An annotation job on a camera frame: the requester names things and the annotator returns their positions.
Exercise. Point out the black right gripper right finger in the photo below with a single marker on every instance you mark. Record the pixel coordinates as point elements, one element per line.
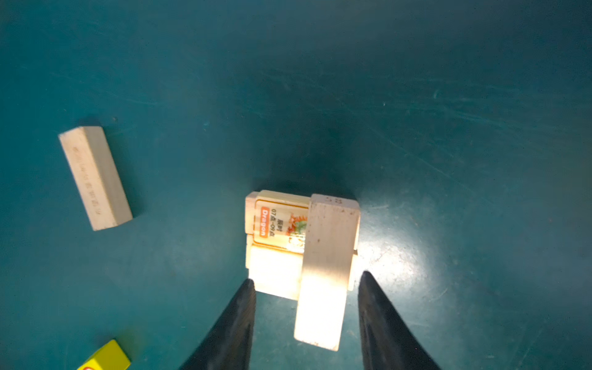
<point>387,342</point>

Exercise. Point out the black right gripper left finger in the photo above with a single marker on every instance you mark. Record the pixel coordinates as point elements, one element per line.
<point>228,344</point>

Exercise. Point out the printed wood block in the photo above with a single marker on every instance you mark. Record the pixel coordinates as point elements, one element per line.
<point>280,220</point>

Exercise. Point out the light wood block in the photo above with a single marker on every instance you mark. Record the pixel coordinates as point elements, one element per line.
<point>96,176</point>

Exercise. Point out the wood block numbered 31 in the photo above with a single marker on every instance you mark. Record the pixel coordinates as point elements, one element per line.
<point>250,212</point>

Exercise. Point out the yellow cube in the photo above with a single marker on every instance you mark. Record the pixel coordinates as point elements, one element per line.
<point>109,357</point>

